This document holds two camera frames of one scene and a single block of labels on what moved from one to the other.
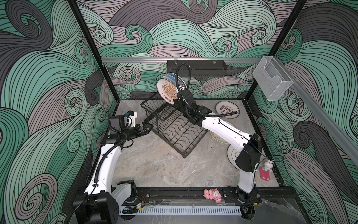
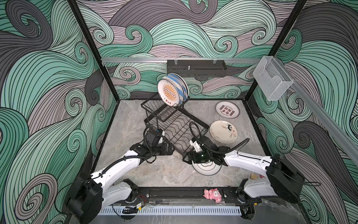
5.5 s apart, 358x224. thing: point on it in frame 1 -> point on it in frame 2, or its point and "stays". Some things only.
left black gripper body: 135,132 -> 162,150
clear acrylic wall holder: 272,78 stays
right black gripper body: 180,104 -> 198,157
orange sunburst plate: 168,90 stays
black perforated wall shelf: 197,68 stays
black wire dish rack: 168,121 stays
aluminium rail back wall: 181,59 stays
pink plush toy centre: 213,194 stays
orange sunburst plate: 182,85 -> 172,94
